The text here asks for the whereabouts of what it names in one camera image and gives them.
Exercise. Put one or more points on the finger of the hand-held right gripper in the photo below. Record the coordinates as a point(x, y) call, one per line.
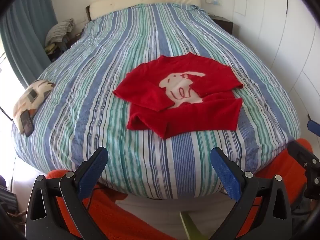
point(301, 153)
point(314, 128)

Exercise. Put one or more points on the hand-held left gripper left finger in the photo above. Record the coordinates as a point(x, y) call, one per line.
point(93, 170)

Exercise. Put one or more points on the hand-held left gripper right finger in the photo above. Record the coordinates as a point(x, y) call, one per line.
point(225, 172)

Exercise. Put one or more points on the red sweater with white rabbit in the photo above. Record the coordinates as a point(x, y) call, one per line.
point(182, 97)

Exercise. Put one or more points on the pile of folded clothes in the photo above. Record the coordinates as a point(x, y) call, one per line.
point(58, 31)

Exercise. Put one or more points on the green plastic object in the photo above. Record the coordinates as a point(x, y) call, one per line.
point(191, 227)

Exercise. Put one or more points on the black smartphone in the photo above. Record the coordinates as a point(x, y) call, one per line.
point(27, 123)

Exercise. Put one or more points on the striped blue green bedspread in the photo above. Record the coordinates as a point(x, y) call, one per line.
point(105, 85)

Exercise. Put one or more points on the patterned cream pillow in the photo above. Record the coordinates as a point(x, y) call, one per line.
point(30, 97)

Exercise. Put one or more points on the white wardrobe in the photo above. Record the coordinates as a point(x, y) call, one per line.
point(282, 35)

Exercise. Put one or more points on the dark wooden nightstand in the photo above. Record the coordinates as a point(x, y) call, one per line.
point(225, 23)

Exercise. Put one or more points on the teal curtain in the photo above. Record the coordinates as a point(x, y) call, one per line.
point(27, 25)

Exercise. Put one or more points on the white wall socket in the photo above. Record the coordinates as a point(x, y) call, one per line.
point(213, 0)

